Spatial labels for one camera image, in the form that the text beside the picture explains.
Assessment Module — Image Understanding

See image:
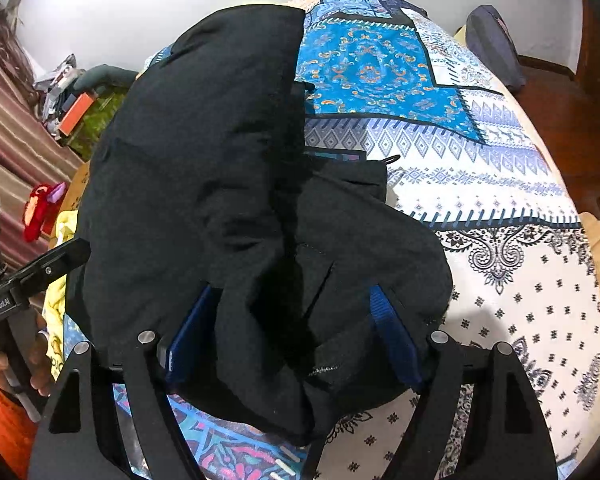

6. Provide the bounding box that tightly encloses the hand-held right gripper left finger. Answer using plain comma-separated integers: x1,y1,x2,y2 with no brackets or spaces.
27,284,220,480

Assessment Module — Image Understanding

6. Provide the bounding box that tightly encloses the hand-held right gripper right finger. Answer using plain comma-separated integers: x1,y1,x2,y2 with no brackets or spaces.
369,284,560,480

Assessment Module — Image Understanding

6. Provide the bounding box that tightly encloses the grey purple bag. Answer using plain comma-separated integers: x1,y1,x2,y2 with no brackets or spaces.
465,5,527,94

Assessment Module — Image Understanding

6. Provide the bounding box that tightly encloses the striped curtain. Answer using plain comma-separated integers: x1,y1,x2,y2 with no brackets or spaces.
0,4,87,272

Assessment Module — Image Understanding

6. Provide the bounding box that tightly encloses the blue patterned printed blanket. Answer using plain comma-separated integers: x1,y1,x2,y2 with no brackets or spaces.
62,0,600,480

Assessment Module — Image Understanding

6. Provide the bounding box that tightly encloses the yellow cloth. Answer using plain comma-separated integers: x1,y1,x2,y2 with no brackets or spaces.
42,209,90,382

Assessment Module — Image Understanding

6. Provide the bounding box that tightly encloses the orange box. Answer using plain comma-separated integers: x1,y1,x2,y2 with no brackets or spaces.
57,92,97,137

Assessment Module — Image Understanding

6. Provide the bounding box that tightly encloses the black jacket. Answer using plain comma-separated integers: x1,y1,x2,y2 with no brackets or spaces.
65,4,455,446

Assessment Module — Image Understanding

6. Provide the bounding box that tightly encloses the person's left hand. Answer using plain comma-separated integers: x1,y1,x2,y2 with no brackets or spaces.
0,309,57,397

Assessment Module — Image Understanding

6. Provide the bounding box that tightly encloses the red plush toy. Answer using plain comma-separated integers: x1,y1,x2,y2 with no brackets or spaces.
22,182,69,244

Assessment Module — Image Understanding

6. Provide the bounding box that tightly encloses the grey-green cushion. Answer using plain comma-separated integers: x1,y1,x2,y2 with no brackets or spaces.
72,64,137,97

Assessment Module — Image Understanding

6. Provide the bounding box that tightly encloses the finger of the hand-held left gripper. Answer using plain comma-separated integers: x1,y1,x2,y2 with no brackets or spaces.
16,237,92,295

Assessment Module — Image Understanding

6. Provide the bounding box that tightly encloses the green patterned cloth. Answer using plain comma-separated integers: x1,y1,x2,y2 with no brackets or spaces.
67,91,127,162

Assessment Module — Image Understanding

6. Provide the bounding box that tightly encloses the grey plastic packaging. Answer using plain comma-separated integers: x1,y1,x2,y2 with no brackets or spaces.
34,54,82,128

